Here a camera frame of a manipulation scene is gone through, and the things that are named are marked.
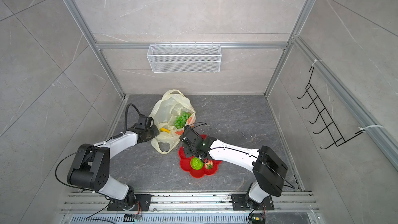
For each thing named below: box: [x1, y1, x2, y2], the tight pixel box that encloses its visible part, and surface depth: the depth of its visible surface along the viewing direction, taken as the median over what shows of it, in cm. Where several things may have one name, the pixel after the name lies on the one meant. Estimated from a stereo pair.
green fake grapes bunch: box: [174, 111, 192, 129], surface depth 101 cm
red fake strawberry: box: [204, 159, 214, 171], surface depth 83 cm
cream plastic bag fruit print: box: [149, 89, 196, 154], surface depth 97 cm
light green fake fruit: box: [190, 156, 204, 171], surface depth 81 cm
